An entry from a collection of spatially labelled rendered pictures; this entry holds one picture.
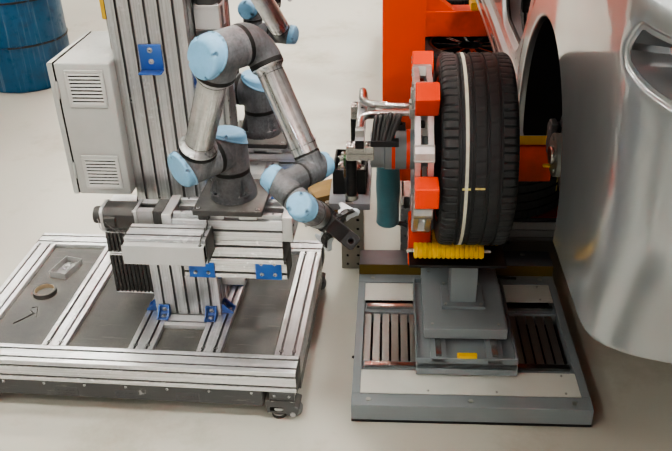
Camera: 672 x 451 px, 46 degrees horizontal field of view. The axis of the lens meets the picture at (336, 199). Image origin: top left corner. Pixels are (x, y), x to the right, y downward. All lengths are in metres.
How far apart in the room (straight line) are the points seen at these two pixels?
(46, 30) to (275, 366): 3.89
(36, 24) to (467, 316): 4.05
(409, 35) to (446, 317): 1.06
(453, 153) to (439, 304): 0.80
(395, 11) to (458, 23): 2.07
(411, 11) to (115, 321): 1.60
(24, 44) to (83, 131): 3.38
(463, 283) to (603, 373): 0.63
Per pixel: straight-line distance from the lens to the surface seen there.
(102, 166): 2.75
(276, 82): 2.18
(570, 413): 2.90
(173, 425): 2.95
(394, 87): 3.07
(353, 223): 3.50
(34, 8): 6.03
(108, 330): 3.09
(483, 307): 3.02
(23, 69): 6.12
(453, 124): 2.44
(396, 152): 2.68
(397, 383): 2.91
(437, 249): 2.79
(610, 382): 3.15
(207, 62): 2.09
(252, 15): 3.10
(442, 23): 5.02
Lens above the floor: 2.03
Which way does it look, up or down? 29 degrees down
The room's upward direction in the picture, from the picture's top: 2 degrees counter-clockwise
